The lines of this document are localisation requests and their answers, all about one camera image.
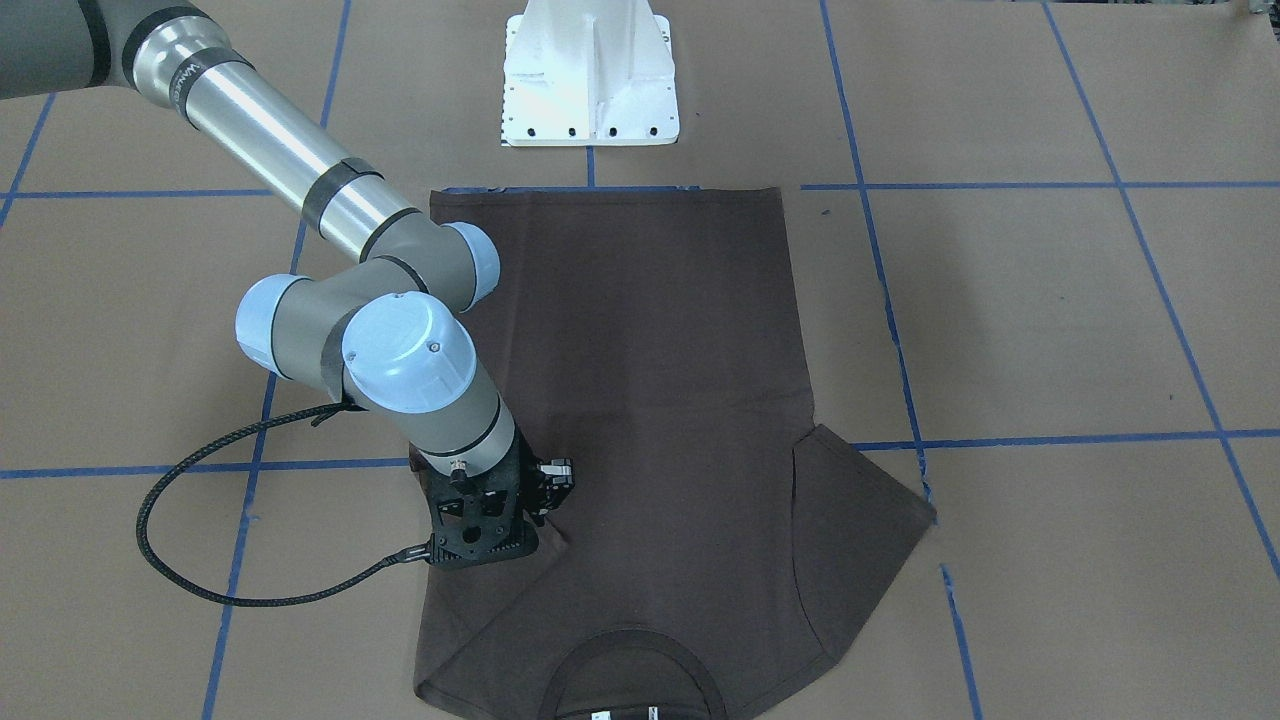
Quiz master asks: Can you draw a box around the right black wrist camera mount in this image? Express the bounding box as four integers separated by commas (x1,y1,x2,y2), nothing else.
424,477,540,569

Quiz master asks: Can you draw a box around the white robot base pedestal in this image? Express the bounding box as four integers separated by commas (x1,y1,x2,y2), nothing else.
500,1,681,147

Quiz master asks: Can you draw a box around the dark brown t-shirt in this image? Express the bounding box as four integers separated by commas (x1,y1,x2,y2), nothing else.
413,188,934,719

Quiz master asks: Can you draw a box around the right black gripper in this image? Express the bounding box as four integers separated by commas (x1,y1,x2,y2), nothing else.
415,432,576,512

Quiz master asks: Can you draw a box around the black braided cable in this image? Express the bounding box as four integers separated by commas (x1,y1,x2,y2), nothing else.
136,398,433,609

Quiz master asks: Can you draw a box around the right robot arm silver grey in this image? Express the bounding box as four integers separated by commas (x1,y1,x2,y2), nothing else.
3,1,518,537

